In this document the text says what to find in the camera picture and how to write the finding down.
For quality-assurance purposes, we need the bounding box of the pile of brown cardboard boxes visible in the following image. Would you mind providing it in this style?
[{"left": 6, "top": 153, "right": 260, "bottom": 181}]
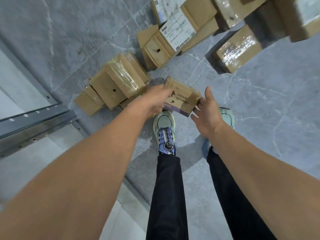
[{"left": 74, "top": 0, "right": 320, "bottom": 117}]

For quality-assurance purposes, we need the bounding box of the person's right shoe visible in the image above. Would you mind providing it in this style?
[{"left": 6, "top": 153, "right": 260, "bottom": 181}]
[{"left": 202, "top": 107, "right": 235, "bottom": 159}]

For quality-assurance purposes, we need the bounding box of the person's leg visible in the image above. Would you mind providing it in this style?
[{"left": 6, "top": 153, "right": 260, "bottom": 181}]
[
  {"left": 146, "top": 153, "right": 189, "bottom": 240},
  {"left": 207, "top": 148, "right": 277, "bottom": 240}
]

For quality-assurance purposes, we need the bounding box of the person's right hand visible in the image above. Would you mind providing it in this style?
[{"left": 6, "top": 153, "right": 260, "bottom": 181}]
[{"left": 191, "top": 87, "right": 227, "bottom": 140}]

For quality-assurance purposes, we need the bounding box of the person's right forearm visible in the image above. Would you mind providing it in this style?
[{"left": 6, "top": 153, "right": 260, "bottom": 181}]
[{"left": 210, "top": 123, "right": 320, "bottom": 240}]

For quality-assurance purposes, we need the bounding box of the person's left hand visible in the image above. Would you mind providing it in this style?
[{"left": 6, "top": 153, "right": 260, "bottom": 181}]
[{"left": 127, "top": 85, "right": 173, "bottom": 120}]

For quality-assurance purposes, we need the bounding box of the small brown box purple edge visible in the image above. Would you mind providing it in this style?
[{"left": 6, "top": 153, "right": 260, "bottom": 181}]
[{"left": 162, "top": 76, "right": 202, "bottom": 119}]

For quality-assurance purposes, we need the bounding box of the person's left leg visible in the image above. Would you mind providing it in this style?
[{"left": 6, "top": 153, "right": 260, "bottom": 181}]
[{"left": 146, "top": 153, "right": 189, "bottom": 240}]

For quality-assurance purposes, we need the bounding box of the person's right leg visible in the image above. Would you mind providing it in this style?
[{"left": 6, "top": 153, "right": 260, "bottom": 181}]
[{"left": 207, "top": 148, "right": 277, "bottom": 240}]

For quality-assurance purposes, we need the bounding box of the person's left forearm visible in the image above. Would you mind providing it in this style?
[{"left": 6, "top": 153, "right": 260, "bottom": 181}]
[{"left": 0, "top": 107, "right": 148, "bottom": 240}]

